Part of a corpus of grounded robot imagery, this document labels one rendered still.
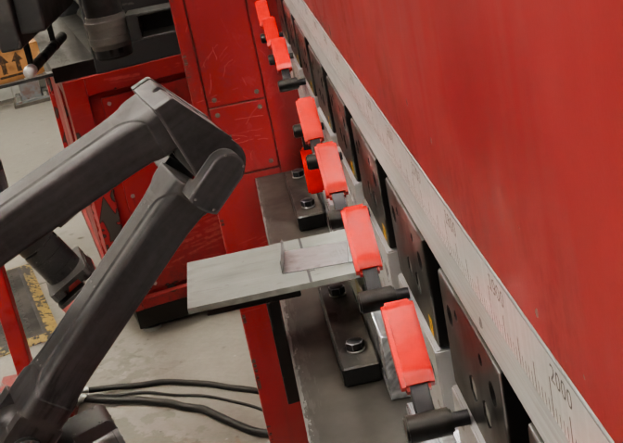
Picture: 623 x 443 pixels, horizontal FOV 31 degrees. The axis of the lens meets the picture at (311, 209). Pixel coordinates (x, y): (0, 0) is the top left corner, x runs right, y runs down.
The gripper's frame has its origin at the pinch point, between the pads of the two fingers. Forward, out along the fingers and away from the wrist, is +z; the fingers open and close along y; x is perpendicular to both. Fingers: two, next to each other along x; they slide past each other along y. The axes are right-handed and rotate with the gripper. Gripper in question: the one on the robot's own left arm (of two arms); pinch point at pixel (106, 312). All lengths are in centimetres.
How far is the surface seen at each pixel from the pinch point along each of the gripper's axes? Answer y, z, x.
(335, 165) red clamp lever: -54, -16, -34
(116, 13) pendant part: 142, -7, -35
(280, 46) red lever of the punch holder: 6.0, -11.5, -45.4
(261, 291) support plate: -9.9, 9.4, -19.4
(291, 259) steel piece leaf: -2.2, 12.4, -25.6
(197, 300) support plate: -6.4, 5.4, -11.5
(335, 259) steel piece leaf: -7.0, 14.8, -30.4
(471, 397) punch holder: -98, -17, -27
